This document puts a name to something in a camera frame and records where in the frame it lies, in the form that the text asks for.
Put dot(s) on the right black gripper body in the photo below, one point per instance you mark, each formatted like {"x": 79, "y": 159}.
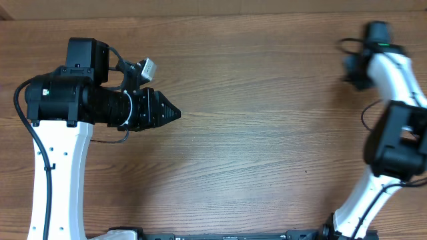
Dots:
{"x": 357, "y": 72}

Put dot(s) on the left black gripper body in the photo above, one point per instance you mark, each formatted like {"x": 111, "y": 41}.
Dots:
{"x": 143, "y": 109}

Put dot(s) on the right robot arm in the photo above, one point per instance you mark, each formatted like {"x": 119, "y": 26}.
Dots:
{"x": 395, "y": 150}

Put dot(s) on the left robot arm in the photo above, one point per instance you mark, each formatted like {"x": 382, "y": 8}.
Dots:
{"x": 63, "y": 107}

